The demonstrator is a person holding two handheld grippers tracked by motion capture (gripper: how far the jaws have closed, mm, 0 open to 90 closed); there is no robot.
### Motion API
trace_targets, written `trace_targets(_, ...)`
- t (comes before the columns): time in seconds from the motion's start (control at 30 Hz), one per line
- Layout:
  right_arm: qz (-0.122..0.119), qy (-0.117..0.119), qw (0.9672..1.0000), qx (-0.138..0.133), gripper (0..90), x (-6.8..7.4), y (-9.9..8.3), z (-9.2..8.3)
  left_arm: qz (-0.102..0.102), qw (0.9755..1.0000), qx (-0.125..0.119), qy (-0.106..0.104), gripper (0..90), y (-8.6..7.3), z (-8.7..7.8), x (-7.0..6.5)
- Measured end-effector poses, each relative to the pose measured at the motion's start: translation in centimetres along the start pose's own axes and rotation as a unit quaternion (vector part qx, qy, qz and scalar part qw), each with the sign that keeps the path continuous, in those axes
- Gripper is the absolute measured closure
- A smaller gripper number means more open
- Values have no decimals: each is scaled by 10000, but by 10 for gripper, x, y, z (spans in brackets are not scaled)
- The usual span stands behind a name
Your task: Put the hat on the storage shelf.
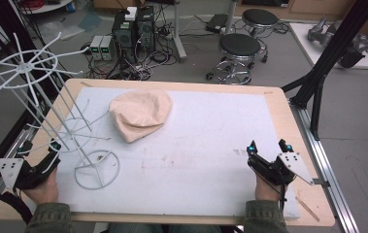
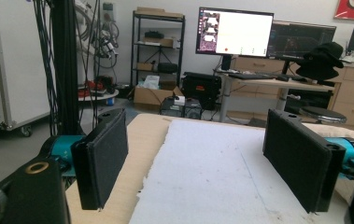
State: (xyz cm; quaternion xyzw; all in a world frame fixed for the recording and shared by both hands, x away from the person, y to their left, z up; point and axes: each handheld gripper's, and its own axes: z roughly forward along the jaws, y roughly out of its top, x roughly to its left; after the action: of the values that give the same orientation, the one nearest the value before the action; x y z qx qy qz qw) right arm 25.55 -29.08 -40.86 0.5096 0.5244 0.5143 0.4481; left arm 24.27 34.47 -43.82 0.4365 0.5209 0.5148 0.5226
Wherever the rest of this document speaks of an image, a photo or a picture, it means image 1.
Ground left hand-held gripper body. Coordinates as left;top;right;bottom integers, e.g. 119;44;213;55
0;150;61;190

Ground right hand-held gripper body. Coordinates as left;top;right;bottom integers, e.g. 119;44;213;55
247;151;316;186

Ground white wire hat rack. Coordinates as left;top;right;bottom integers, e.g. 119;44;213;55
0;31;121;191

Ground peach knitted beanie hat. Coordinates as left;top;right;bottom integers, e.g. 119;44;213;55
108;89;174;144

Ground person's right hand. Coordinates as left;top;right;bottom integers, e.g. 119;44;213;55
254;173;289;204

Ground person's left hand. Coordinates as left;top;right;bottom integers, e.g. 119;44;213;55
22;167;60;206

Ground thin wooden stick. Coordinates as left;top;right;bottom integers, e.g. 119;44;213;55
295;196;320;223

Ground white foam table mat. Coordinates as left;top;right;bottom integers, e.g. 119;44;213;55
55;85;303;220

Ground black round stool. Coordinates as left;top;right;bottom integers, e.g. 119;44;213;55
205;32;262;86
241;8;281;37

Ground grey power supply unit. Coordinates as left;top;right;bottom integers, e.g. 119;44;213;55
100;35;117;61
88;35;104;61

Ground white floor board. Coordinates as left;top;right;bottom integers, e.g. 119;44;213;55
288;21;368;70

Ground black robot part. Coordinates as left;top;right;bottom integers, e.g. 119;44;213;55
337;33;368;69

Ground grey robot part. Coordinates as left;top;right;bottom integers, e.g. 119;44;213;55
307;16;339;47

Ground black computer tower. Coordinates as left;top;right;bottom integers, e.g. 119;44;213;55
111;10;138;63
135;5;157;55

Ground flat black box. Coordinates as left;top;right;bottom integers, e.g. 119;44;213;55
205;13;228;34

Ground grey metal table leg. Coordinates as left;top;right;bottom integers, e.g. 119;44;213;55
171;0;188;63

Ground small white box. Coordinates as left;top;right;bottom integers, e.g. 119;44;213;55
124;6;138;22

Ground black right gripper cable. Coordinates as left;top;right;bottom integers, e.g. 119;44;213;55
279;181;288;212

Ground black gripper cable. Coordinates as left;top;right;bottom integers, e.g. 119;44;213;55
279;181;288;212
0;174;34;225

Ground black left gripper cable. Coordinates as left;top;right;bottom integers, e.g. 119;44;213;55
0;174;34;225

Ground tangle of floor cables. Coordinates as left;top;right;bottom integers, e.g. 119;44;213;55
80;13;181;82

